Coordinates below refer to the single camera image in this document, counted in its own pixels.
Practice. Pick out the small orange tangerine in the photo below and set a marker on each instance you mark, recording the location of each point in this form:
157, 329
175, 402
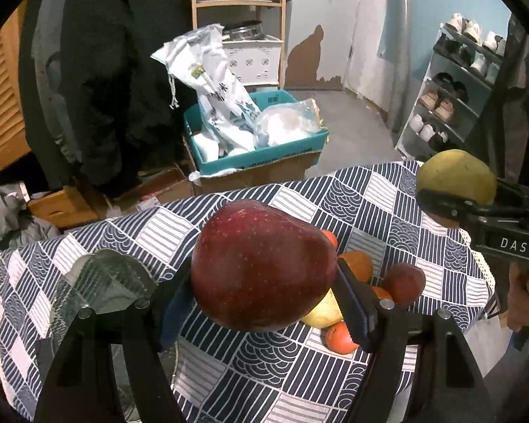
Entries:
330, 239

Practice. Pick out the white shoe rack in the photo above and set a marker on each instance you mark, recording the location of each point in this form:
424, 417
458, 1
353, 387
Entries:
423, 79

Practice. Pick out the group of shoes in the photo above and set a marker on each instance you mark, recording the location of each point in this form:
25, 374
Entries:
441, 108

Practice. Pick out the flat cardboard box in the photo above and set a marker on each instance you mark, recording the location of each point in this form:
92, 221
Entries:
154, 189

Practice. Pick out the dark orange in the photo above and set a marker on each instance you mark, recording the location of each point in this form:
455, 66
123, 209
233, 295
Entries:
337, 337

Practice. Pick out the wooden louvered door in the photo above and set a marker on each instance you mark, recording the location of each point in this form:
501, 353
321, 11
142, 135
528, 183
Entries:
0, 97

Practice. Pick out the black coat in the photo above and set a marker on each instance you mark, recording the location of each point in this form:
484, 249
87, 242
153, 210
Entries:
114, 53

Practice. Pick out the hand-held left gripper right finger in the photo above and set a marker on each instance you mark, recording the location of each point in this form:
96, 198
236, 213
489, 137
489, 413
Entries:
357, 313

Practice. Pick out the wooden shelf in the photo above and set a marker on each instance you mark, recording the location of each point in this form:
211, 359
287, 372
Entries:
229, 3

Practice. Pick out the white rice bag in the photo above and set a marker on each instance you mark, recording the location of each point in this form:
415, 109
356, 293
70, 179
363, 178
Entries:
211, 75

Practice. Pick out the blue white patterned tablecloth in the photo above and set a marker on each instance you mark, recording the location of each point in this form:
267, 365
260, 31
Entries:
291, 211

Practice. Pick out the grey cloth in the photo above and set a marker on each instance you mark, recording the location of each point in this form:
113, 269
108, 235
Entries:
9, 216

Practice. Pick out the small red apple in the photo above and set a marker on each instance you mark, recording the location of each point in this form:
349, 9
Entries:
403, 282

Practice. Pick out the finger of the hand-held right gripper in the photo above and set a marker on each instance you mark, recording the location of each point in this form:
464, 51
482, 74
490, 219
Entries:
518, 189
449, 207

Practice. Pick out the small white packet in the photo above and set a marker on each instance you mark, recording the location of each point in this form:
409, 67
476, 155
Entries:
205, 145

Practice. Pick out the white storage box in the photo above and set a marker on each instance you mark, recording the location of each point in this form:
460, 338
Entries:
255, 61

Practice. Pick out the green-yellow mango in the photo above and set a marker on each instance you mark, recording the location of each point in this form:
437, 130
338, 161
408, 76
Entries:
456, 176

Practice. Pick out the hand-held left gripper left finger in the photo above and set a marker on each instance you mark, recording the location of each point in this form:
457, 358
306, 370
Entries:
176, 313

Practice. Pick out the medium orange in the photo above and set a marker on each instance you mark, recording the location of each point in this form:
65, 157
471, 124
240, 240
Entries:
359, 266

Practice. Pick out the large red apple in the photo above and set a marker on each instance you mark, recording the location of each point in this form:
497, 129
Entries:
255, 264

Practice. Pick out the person's right hand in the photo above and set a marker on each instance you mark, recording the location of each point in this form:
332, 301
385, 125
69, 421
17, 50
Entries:
520, 299

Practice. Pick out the small wooden box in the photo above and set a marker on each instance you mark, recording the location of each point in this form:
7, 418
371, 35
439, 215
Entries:
57, 209

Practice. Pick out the glass plate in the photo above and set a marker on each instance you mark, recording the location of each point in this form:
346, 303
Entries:
110, 273

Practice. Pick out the white door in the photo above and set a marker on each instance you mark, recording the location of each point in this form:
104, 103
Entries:
374, 31

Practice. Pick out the teal box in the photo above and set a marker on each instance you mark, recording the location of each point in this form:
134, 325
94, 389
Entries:
264, 158

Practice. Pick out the dark hanging garment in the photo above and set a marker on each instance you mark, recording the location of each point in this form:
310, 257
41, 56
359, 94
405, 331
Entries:
515, 97

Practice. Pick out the metal pot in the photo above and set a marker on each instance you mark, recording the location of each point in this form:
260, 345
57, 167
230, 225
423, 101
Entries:
247, 31

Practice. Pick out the clear plastic bag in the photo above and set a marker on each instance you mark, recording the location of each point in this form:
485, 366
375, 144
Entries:
286, 123

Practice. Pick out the yellow pear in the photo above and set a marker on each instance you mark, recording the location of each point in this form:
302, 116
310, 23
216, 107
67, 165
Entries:
324, 313

